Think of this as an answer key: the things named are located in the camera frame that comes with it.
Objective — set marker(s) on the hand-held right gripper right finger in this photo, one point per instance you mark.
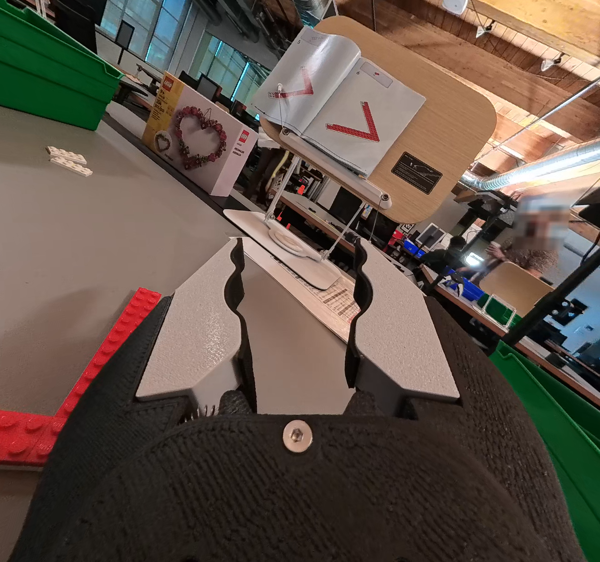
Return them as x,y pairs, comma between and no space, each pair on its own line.
403,337

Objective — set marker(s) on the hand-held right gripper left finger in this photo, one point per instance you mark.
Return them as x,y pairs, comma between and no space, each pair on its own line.
197,327

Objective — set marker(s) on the red lego plate assembly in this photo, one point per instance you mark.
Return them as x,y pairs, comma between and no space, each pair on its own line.
18,435

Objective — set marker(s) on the lego set box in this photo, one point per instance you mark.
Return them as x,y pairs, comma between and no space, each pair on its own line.
206,149

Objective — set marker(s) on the white lego plate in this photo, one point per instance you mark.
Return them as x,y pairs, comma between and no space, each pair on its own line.
65,154
70,166

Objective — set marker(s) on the lego instruction booklet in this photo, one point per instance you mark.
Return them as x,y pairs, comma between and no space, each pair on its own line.
375,102

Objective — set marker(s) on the printed paper sheet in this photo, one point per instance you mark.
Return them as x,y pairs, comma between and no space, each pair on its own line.
335,304

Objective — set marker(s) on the tan wooden panel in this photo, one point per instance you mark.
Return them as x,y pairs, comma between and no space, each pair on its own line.
515,290

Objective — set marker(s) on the black metal pole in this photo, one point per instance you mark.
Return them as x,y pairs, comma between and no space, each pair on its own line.
548,306

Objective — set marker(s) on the green plastic bin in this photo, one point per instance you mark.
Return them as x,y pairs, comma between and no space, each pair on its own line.
562,421
47,69

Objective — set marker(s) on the wooden book stand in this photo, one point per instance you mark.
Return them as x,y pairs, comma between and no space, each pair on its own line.
445,116

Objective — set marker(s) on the white track light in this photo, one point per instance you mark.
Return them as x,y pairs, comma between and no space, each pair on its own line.
485,29
553,62

